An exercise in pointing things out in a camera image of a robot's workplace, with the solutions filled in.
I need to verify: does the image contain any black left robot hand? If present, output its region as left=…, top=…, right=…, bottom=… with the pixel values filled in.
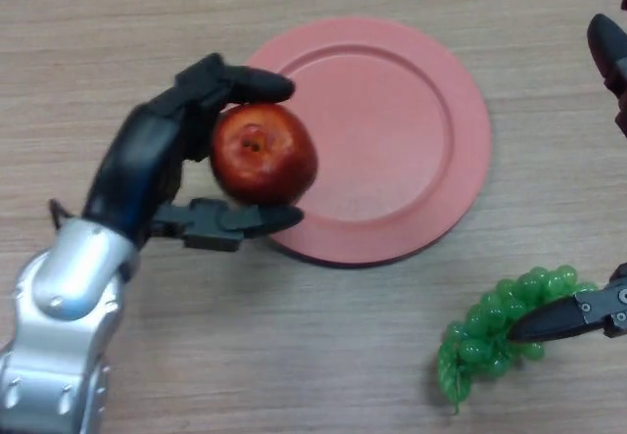
left=80, top=52, right=306, bottom=254

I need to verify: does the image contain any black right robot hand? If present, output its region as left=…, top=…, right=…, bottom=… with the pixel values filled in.
left=506, top=0, right=627, bottom=343

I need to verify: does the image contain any red apple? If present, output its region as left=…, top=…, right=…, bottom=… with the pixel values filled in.
left=210, top=103, right=319, bottom=207

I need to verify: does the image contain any pink round plate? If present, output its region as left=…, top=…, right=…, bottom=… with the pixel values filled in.
left=244, top=17, right=492, bottom=268

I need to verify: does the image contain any green grape bunch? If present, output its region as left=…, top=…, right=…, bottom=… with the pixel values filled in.
left=435, top=265, right=600, bottom=416

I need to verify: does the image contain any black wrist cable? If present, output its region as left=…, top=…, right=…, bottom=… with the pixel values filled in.
left=48, top=198, right=83, bottom=232

